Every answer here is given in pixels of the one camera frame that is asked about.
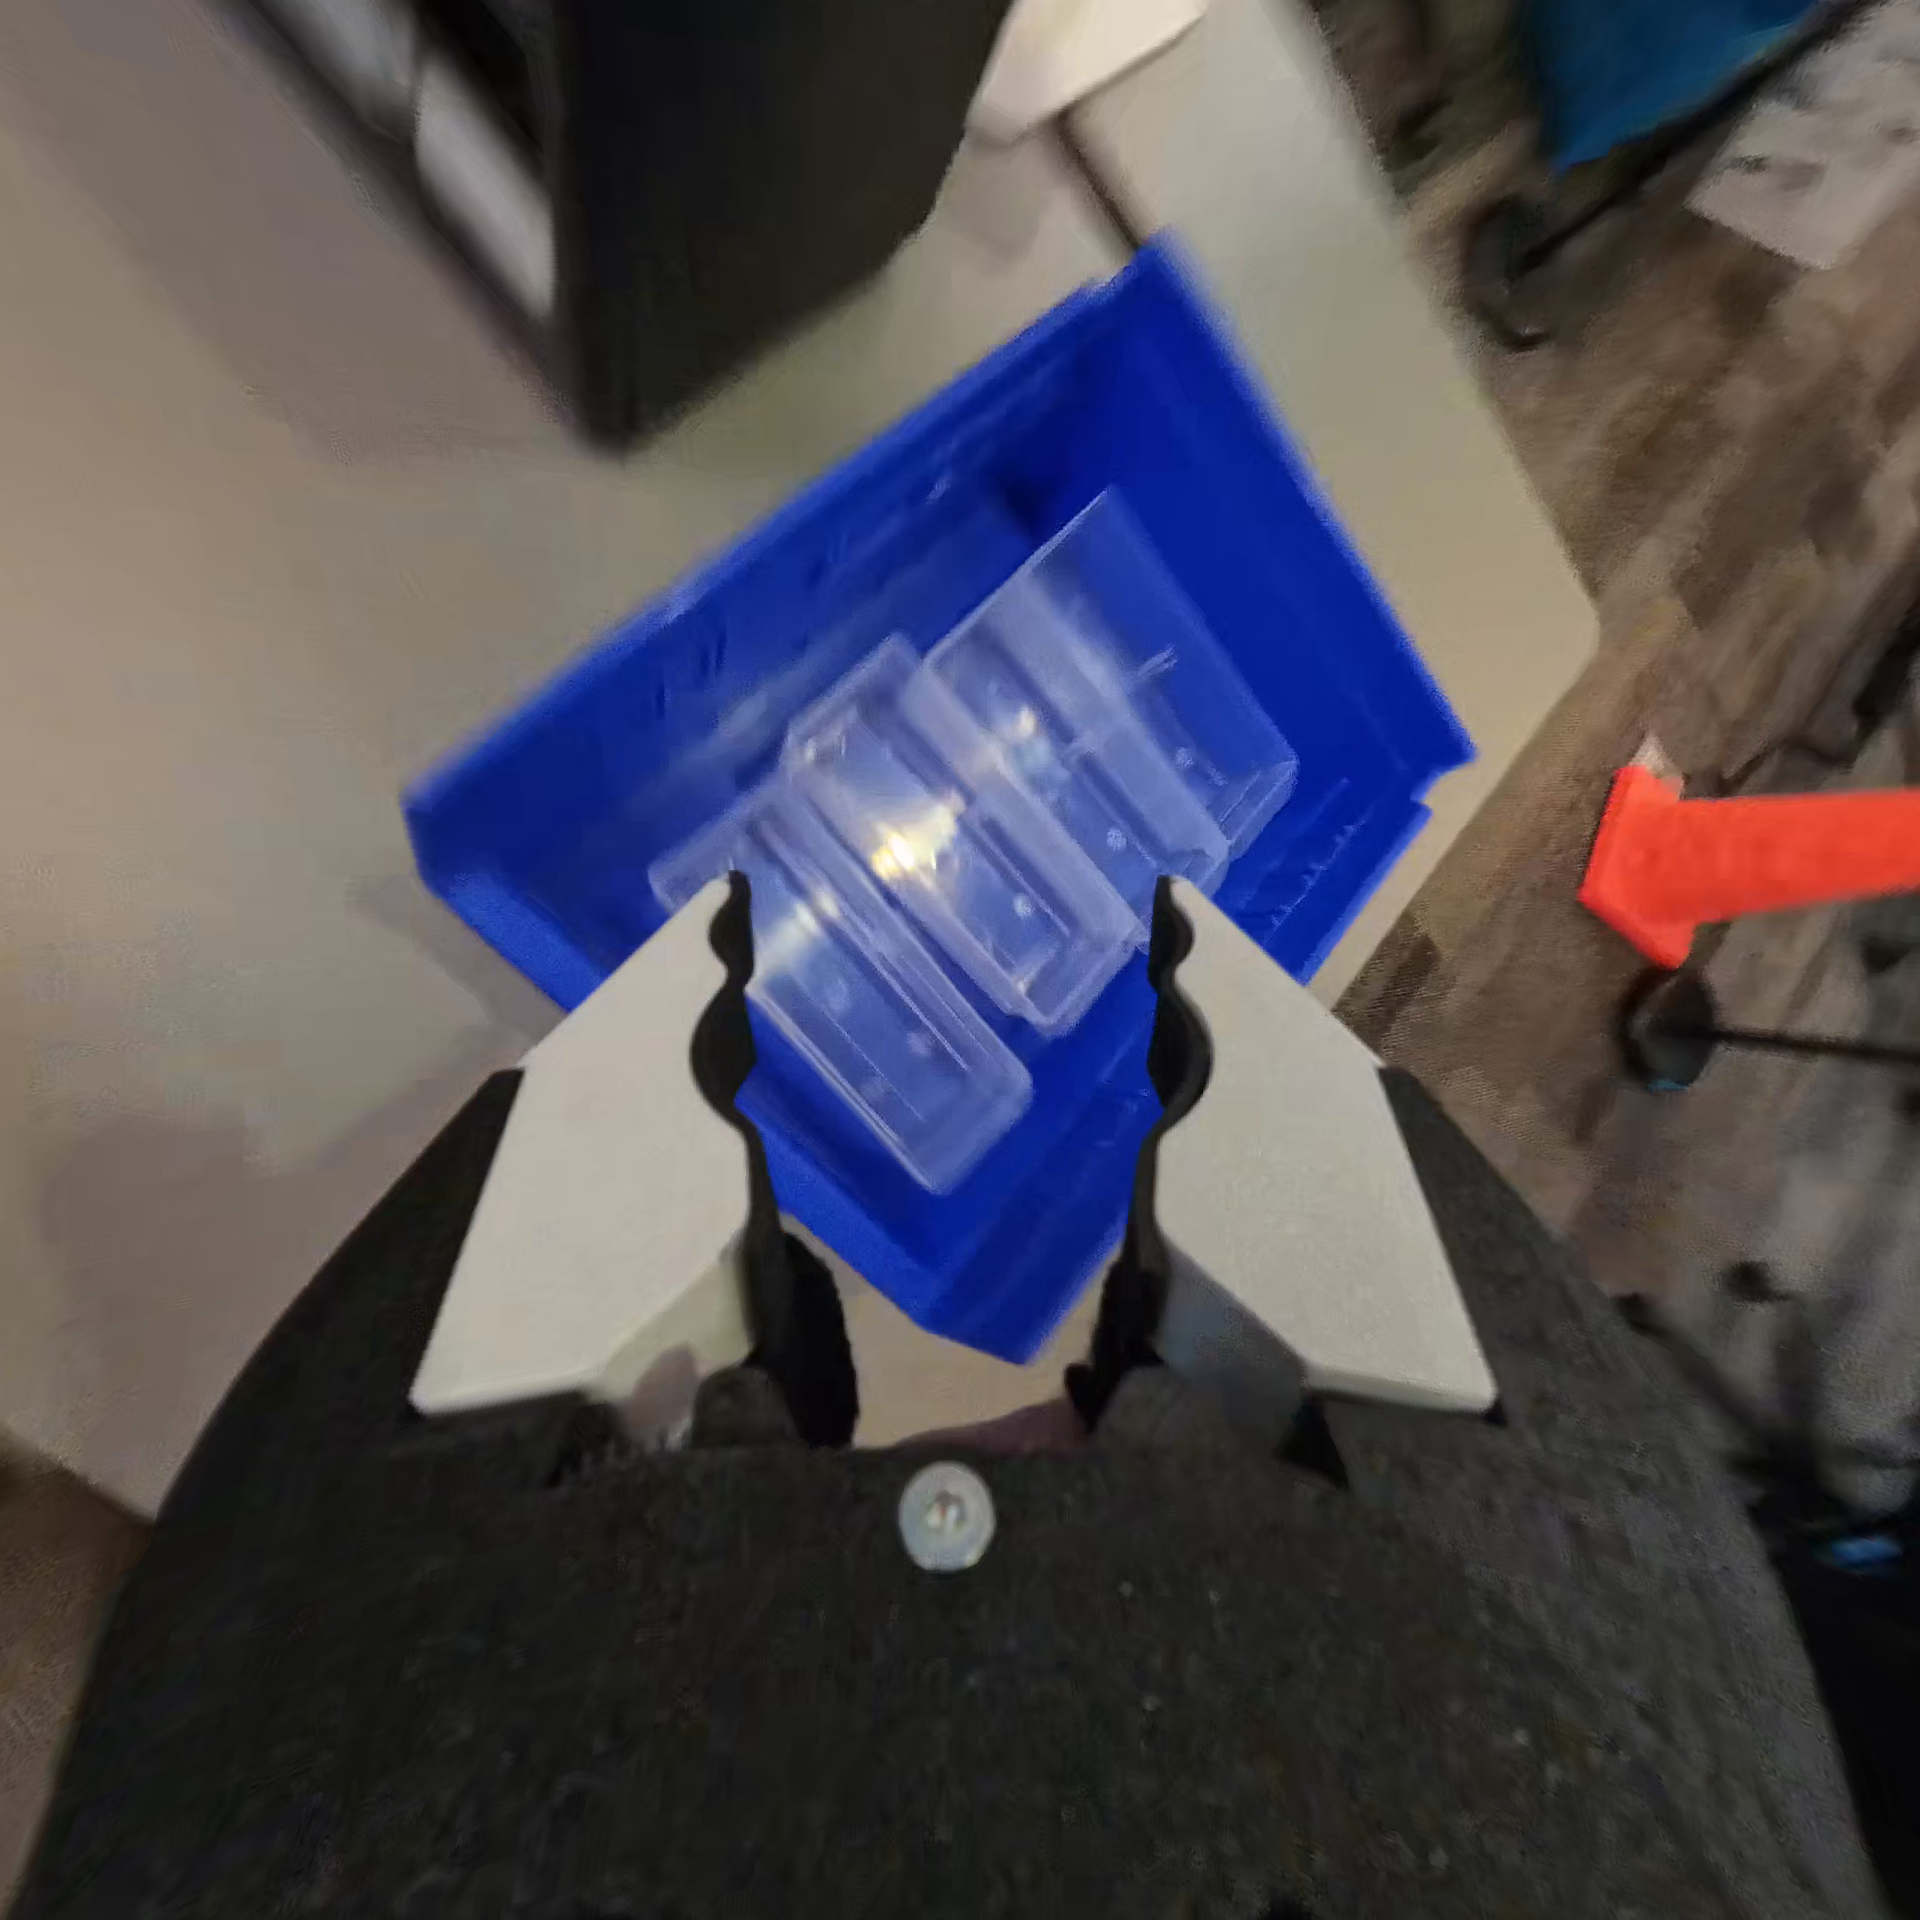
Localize blue storage bin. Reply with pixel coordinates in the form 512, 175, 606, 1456
401, 229, 1481, 1367

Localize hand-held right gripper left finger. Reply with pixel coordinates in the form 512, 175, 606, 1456
408, 872, 855, 1449

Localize orange plastic stand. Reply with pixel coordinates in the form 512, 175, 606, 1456
1576, 763, 1920, 969

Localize blue cloth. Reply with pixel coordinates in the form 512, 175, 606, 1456
1516, 0, 1870, 175

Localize black drawer cabinet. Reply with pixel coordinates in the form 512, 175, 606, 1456
224, 0, 1023, 452

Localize white paper sheets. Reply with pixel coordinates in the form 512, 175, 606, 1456
1687, 14, 1920, 271

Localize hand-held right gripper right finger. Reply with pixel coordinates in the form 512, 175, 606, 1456
1065, 873, 1504, 1426

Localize set of clear cabinet drawers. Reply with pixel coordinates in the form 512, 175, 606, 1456
298, 0, 565, 324

